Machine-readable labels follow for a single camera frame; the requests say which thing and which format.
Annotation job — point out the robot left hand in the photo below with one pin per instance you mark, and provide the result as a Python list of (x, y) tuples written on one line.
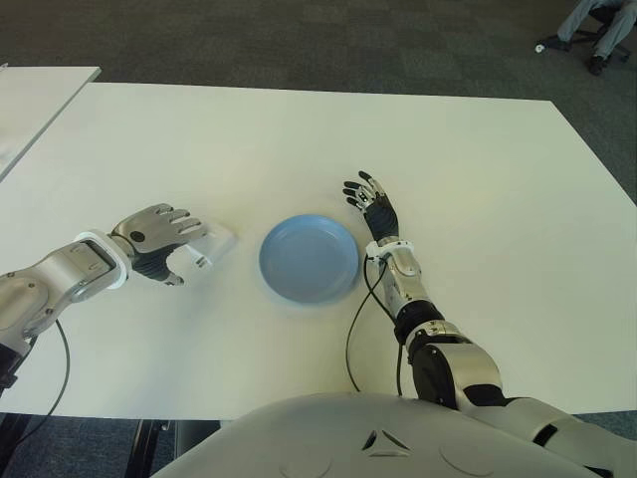
[(154, 229)]

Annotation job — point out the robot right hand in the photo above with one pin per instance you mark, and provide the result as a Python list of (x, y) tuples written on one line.
[(382, 219)]

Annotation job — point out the white charger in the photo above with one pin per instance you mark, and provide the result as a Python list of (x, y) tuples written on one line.
[(219, 244)]

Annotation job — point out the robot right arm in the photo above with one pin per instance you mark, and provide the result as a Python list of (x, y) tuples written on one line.
[(463, 358)]

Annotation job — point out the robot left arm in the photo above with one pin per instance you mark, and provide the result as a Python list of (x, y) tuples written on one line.
[(55, 279)]

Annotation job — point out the blue plate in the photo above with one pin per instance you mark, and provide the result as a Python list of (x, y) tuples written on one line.
[(308, 259)]

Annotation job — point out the white side table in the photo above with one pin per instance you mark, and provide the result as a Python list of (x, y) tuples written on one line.
[(30, 104)]

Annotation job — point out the black table leg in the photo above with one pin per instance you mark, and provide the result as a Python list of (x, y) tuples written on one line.
[(149, 448)]

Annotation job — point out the grey robot torso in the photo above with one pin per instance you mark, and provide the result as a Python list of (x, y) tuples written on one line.
[(348, 438)]

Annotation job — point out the seated person in grey trousers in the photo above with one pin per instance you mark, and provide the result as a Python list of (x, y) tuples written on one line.
[(609, 30)]

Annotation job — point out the person on office chair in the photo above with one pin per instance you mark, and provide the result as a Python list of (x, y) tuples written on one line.
[(599, 10)]

